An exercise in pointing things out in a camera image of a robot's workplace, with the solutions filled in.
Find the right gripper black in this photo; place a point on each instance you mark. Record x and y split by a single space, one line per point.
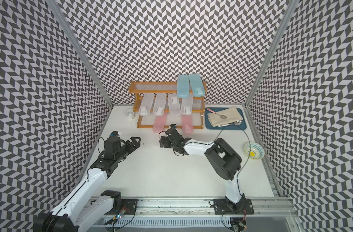
165 139

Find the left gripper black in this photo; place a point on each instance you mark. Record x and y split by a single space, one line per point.
132 148

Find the pink pencil case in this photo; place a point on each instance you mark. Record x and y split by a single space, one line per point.
187 124
159 123

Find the clear pencil case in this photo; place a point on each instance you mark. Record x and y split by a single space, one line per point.
174 105
187 106
159 104
146 104

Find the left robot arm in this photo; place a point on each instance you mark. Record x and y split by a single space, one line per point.
72 214

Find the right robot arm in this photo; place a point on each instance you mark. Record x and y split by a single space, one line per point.
223 158

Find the wooden three-tier shelf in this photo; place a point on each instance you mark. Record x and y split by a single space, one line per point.
139 89

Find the clear plastic cup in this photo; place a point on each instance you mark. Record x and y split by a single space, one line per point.
130 114

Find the dark teal tray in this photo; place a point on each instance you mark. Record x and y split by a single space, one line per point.
243 126

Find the beige folded cloth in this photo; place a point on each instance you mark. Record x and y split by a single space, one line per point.
227 116

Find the metal spoon on tray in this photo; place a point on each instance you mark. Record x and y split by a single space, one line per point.
236 123

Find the yellow patterned bowl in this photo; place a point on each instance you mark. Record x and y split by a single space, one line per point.
254 150

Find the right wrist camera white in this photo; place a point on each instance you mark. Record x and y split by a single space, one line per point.
173 126

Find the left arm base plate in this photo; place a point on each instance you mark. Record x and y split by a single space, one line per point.
129 205

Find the metal spoon pink handle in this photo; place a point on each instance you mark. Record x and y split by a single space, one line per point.
221 116

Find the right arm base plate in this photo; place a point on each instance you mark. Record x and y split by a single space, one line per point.
224 206

